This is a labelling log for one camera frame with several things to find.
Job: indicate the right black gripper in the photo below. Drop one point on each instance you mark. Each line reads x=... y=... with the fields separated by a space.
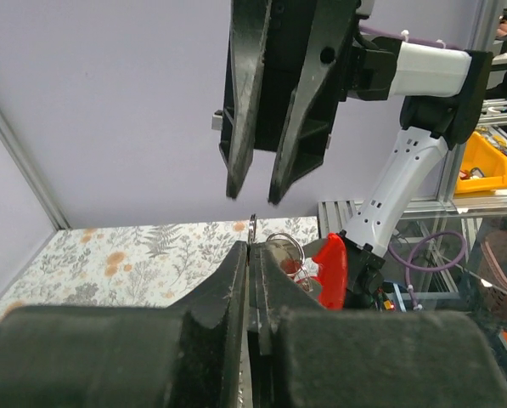
x=282 y=86

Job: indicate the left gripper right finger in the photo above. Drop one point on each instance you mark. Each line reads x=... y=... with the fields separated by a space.
x=303 y=355

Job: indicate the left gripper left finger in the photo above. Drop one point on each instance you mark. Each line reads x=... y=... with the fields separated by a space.
x=183 y=355

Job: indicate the red handled metal key tool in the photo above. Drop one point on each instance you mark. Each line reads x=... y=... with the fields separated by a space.
x=324 y=270

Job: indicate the silver keyring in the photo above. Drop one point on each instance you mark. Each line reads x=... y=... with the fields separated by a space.
x=252 y=227

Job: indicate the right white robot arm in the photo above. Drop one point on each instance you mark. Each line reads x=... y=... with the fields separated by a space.
x=442 y=90

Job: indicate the yellow parts bin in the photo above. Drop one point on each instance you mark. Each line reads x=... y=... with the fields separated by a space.
x=483 y=167

